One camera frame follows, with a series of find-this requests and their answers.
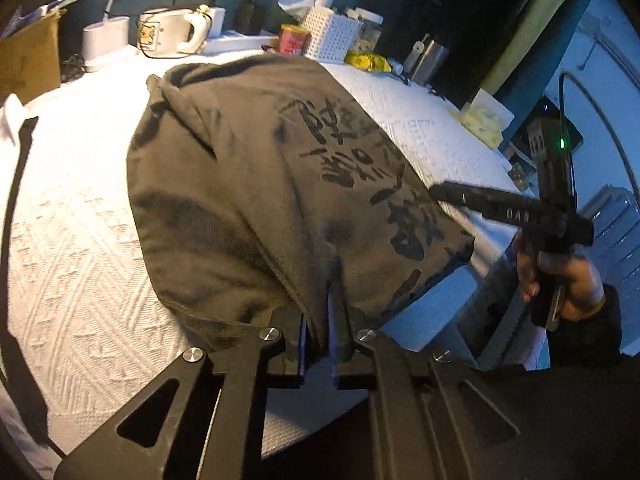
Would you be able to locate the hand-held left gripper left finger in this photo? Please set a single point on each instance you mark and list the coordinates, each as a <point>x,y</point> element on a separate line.
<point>292,355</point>

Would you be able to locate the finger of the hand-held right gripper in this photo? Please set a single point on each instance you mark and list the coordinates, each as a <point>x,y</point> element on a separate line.
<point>465,194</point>

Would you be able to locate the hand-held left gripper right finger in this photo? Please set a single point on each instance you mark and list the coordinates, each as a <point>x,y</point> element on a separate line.
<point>345,355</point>

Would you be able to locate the brown printed t-shirt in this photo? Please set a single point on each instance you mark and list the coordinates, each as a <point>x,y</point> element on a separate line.
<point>225,185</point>

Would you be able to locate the person's right forearm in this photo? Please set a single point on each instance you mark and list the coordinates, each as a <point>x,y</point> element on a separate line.
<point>600,335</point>

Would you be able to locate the person's right hand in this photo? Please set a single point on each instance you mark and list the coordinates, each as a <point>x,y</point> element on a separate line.
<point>582,285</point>

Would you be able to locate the black electronic box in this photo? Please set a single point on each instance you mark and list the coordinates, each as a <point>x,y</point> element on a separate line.
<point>527,135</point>

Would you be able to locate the white ribbed fixture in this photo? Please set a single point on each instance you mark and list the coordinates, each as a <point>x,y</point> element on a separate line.
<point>615,235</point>

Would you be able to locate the white card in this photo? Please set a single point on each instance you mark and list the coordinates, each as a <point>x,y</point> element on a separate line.
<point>497,102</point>

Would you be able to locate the steel tumbler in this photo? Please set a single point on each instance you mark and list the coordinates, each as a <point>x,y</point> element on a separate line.
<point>436,65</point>

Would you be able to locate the small white bottle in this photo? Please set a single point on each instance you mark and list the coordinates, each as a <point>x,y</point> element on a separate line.
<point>398,65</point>

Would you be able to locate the slim silver flask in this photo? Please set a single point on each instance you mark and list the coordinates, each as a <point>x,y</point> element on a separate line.
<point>417,54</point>

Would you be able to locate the yellow snack packet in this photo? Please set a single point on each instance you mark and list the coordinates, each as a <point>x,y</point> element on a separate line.
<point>367,62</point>

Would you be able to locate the green curtain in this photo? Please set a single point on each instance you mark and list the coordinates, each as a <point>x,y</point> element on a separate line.
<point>530,20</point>

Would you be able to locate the glass jar white lid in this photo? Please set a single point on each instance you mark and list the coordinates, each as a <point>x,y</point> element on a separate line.
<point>369,32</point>

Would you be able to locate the white perforated basket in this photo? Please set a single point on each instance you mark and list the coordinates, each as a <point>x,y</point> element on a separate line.
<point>330,35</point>

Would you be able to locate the red can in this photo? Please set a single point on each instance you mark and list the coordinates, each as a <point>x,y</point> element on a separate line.
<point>292,40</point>

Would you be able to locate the white tissue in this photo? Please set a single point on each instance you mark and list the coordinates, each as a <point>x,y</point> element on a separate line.
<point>297,2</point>

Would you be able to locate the white power strip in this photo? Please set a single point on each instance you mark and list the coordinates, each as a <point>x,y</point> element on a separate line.
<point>240,42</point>

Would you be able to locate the black power adapter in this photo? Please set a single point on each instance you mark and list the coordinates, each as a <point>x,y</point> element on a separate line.
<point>248,19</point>

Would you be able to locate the white charger block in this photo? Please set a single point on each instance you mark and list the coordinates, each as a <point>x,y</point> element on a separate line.
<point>215,21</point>

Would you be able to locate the white small appliance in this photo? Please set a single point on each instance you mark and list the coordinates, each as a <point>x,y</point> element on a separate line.
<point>167,32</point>

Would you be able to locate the cardboard box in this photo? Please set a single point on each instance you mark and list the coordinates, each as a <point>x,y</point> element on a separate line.
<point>30,55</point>

